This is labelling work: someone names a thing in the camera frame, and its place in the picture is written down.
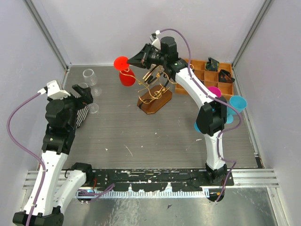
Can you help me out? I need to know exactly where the dark sock right tray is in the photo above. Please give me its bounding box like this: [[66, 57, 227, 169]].
[[218, 69, 235, 83]]

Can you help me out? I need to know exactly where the pink wine glass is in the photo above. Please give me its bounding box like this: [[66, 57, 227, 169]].
[[207, 86, 222, 97]]

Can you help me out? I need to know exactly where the clear wine glass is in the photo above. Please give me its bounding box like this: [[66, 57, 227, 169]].
[[82, 69, 102, 97], [87, 103, 99, 114]]

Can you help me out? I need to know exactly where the black white striped cloth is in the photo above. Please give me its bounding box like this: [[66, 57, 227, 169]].
[[76, 106, 89, 129]]

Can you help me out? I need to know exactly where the gold wire wine glass rack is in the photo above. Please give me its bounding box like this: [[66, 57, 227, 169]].
[[135, 66, 173, 115]]

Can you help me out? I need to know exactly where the black mounting base plate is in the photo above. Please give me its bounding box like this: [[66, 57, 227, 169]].
[[67, 168, 235, 193]]

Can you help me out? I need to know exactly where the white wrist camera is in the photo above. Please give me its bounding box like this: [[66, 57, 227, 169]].
[[37, 80, 71, 99], [150, 30, 161, 50]]

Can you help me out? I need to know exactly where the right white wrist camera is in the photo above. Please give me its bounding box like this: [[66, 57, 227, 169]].
[[150, 30, 161, 50]]

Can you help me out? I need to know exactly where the patterned dark sock in tray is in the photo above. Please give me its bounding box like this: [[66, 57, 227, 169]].
[[205, 57, 220, 72]]

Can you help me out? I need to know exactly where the red wine glass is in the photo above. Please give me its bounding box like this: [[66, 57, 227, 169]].
[[113, 56, 136, 87]]

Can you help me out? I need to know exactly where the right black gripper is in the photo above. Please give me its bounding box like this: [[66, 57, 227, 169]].
[[127, 43, 166, 70]]

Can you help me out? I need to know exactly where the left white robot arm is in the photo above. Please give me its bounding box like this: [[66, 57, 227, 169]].
[[7, 81, 94, 226]]

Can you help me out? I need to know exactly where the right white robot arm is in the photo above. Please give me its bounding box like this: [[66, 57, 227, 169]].
[[127, 36, 227, 186]]

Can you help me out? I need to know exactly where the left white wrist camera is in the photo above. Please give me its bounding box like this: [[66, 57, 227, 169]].
[[37, 80, 71, 99]]

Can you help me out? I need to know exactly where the wooden compartment tray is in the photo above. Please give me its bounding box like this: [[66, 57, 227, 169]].
[[174, 58, 235, 96]]

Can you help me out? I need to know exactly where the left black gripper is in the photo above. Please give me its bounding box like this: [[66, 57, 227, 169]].
[[48, 84, 94, 130]]

